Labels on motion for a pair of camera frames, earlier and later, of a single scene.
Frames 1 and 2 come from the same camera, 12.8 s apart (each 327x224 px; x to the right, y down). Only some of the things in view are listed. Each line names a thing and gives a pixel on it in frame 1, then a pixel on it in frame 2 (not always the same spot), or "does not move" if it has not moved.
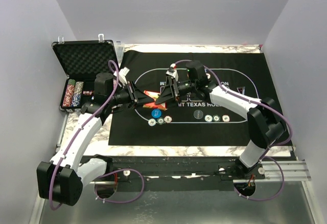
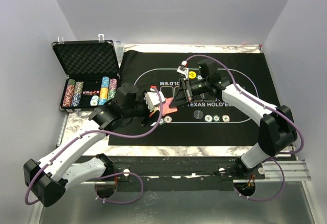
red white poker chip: [226, 118] does not move
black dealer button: [198, 114] does not move
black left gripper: [136, 96] → [145, 120]
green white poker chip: [216, 118] does not move
